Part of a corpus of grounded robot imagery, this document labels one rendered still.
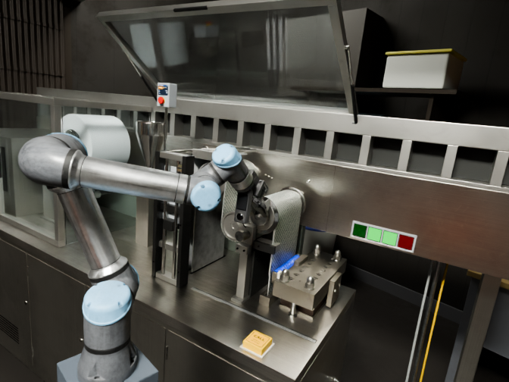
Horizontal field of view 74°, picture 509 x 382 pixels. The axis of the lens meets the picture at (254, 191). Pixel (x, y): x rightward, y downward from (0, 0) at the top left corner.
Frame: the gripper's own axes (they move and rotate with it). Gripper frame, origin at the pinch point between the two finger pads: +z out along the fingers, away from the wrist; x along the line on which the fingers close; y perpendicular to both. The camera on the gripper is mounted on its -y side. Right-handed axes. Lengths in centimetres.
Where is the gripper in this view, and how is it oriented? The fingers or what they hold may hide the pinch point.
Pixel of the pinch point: (260, 215)
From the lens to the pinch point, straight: 124.0
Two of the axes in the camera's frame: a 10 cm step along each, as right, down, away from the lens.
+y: 4.0, -8.3, 3.7
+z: 3.3, 5.1, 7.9
